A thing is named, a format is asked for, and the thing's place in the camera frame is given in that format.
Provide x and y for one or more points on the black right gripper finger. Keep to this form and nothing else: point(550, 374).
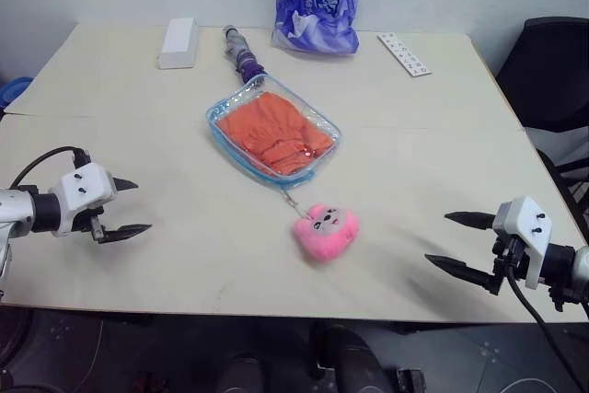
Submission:
point(460, 268)
point(474, 219)

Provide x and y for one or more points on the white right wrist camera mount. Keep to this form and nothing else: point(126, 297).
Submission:
point(524, 223)

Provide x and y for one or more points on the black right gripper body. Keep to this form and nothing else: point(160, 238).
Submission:
point(508, 259)

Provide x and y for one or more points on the blue plastic container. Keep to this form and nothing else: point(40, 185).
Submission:
point(13, 91)

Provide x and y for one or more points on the white rectangular box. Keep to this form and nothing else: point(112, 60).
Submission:
point(177, 43)

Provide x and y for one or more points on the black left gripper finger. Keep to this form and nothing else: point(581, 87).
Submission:
point(125, 184)
point(124, 232)

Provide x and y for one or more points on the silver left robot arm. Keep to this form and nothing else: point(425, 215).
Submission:
point(18, 209)

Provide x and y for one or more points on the orange cloth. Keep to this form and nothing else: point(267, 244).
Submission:
point(271, 130)

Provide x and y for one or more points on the black office chair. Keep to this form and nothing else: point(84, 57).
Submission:
point(547, 75)

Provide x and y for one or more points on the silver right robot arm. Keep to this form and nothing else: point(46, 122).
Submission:
point(573, 264)

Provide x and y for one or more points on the purple grey folded umbrella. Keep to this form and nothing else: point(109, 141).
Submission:
point(241, 54)

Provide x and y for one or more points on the dark ribbed block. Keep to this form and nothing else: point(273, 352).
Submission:
point(409, 381)

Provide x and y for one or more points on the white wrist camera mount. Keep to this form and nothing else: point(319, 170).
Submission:
point(87, 186)
point(524, 223)

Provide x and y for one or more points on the white strip card with marks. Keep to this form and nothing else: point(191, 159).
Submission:
point(405, 54)

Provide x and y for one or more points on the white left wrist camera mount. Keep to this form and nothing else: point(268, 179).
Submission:
point(87, 186)

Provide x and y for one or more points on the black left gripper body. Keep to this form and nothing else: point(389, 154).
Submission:
point(94, 223)

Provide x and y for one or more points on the clear pouch with orange cloth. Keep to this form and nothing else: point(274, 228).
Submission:
point(225, 110)

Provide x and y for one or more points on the blue patterned plastic bag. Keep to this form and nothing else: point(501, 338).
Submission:
point(315, 6)

